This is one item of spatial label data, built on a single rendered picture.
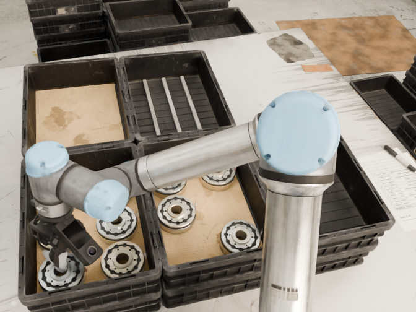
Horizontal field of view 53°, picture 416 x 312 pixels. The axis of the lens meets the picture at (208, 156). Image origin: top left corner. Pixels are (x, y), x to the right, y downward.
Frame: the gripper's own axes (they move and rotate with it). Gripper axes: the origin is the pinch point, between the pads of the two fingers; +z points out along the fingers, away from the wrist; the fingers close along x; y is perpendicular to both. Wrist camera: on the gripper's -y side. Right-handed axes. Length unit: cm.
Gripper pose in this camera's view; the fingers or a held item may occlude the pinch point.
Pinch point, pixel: (72, 262)
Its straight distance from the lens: 107.4
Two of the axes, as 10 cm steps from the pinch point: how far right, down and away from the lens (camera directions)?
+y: -8.7, -4.2, 2.7
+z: -1.3, 7.2, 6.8
